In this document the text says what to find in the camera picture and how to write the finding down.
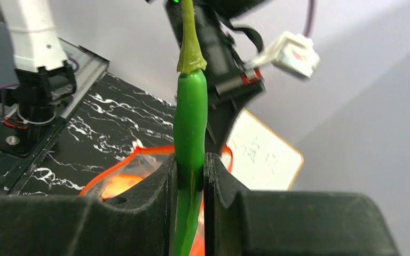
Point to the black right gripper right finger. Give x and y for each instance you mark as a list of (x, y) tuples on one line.
[(240, 221)]

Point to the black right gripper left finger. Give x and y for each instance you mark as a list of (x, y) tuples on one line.
[(140, 222)]

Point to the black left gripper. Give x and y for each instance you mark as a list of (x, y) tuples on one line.
[(230, 85)]

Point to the clear zip bag orange zipper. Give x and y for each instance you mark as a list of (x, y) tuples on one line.
[(143, 162)]

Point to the green toy chilli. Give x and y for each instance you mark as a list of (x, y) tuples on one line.
[(189, 132)]

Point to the orange toy tangerine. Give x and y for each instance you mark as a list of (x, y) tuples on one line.
[(119, 184)]

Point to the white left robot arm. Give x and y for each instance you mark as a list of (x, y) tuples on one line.
[(40, 63)]

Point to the yellow framed whiteboard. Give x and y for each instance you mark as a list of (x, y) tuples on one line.
[(262, 160)]

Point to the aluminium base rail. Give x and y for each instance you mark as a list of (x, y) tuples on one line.
[(30, 130)]

